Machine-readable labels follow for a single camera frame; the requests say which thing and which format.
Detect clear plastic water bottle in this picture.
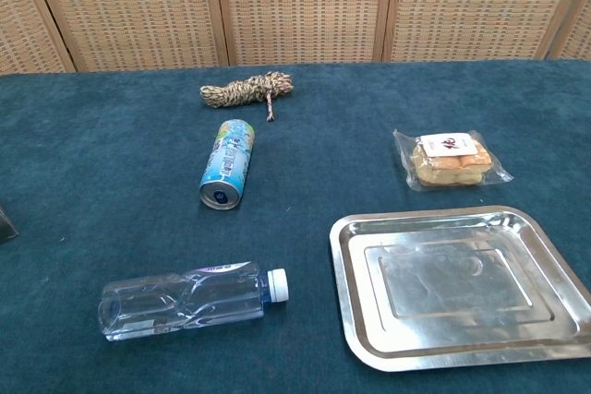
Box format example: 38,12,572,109
97,260,291,342

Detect woven bamboo folding screen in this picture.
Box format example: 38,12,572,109
0,0,591,75

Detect blue printed drink can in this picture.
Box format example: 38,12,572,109
199,118,257,211

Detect silver metal tray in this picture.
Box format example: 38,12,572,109
329,205,591,373

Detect teal table cloth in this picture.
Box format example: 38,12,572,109
0,59,591,394

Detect coiled beige braided rope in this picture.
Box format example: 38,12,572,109
199,70,294,123

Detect clear bag red black packets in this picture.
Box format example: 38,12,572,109
0,203,20,245

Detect bread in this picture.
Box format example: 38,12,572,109
392,129,514,193

